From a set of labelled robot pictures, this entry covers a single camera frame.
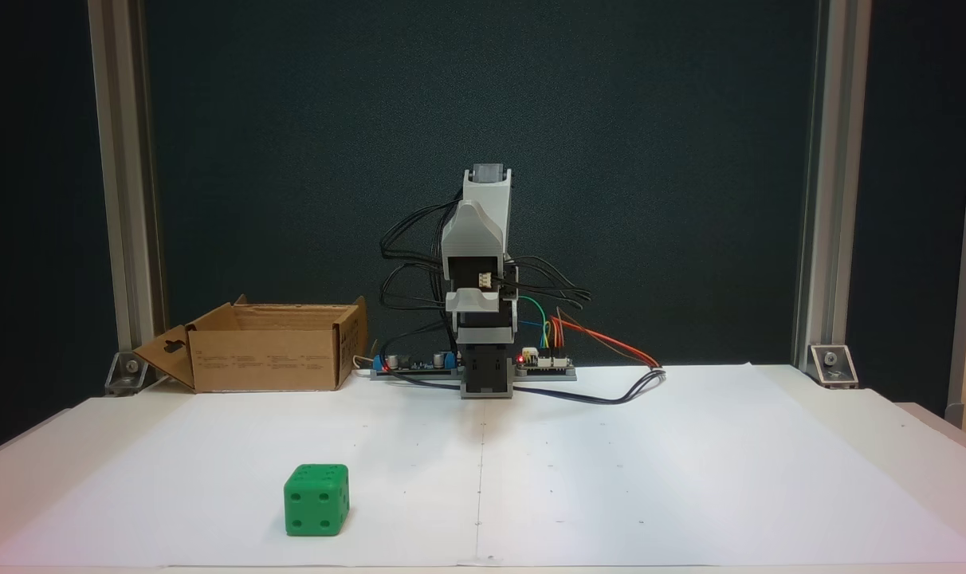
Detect green dice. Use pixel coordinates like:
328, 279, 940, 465
284, 464, 350, 537

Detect grey board mounting plate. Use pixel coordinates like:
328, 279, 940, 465
370, 367, 578, 384

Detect green jumper wire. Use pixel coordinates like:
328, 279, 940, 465
519, 296, 550, 350

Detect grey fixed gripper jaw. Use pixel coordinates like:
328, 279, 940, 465
445, 289, 518, 314

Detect aluminium corner bracket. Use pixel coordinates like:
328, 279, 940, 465
807, 344, 858, 390
104, 351, 151, 397

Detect black servo cable bundle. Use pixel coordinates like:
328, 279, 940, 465
503, 255, 594, 313
379, 187, 461, 375

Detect aluminium frame post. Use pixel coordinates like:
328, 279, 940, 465
792, 0, 872, 375
88, 0, 167, 375

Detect small wired circuit board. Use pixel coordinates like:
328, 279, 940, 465
515, 347, 573, 372

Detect grey pivoting gripper jaw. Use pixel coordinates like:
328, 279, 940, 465
441, 200, 505, 260

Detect brown cardboard box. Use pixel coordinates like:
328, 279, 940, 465
132, 295, 370, 394

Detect blue circuit board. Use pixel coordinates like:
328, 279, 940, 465
371, 344, 461, 375

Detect black and orange jumper cable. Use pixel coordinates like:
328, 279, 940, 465
379, 315, 669, 407

